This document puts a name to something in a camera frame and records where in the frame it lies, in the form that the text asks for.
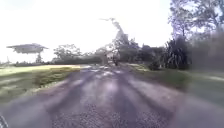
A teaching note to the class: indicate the vehicle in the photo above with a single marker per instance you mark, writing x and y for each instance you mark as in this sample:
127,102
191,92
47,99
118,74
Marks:
113,57

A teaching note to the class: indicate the tall dark tree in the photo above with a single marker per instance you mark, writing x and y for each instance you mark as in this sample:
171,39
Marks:
120,38

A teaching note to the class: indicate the grey asphalt road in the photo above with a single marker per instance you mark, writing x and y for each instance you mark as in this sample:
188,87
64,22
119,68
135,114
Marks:
110,100

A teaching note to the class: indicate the round leafy tree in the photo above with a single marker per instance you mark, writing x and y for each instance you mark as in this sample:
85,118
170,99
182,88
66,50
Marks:
66,52

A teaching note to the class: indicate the shaded grass verge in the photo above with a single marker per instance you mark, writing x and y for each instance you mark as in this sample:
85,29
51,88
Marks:
166,76

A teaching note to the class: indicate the dark row of bushes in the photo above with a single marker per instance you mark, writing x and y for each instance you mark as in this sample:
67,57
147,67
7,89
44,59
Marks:
175,53

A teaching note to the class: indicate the flat-topped tree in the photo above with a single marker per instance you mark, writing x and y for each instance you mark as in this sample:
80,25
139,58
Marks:
26,48

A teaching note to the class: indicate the green grass field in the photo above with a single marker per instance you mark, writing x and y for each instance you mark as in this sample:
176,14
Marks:
20,78

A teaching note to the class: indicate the tall leafy tree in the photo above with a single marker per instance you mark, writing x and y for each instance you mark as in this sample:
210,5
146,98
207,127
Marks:
196,16

